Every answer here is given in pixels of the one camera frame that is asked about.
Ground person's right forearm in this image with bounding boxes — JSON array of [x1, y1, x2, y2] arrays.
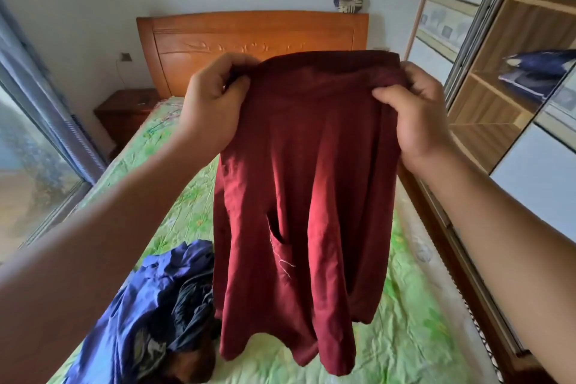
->
[[404, 145, 576, 384]]

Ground person's right hand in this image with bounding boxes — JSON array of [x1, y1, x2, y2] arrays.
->
[[372, 61, 451, 173]]

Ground green floral bedsheet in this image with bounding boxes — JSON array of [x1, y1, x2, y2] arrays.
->
[[47, 98, 460, 384]]

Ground person's left forearm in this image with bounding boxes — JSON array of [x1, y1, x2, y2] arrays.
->
[[0, 127, 221, 384]]

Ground dark navy clothes pile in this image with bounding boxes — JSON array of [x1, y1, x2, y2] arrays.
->
[[134, 269, 221, 371]]

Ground sliding glass balcony door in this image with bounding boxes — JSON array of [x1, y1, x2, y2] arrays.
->
[[0, 68, 93, 259]]

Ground person's left hand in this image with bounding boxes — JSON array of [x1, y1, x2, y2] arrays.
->
[[178, 53, 262, 155]]

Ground brown fleece garment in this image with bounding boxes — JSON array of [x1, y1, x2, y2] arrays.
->
[[155, 343, 217, 384]]

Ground wooden bed frame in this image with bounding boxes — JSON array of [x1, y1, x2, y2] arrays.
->
[[136, 11, 554, 384]]

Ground blue printed folded bedding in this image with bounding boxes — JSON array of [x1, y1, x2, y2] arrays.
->
[[498, 49, 576, 103]]

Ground dark wooden nightstand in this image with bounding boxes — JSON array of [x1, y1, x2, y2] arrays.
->
[[93, 89, 161, 153]]

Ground dark red shirt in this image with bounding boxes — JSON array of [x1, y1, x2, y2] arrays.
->
[[212, 50, 408, 376]]

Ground blue curtain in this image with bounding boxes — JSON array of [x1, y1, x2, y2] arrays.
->
[[0, 0, 107, 184]]

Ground white plug with cable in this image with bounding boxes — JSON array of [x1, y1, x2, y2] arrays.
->
[[116, 53, 132, 88]]

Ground blue shirt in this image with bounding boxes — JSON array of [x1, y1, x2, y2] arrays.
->
[[65, 239, 215, 384]]

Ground wooden wardrobe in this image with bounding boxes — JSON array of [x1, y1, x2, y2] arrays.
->
[[404, 0, 576, 367]]

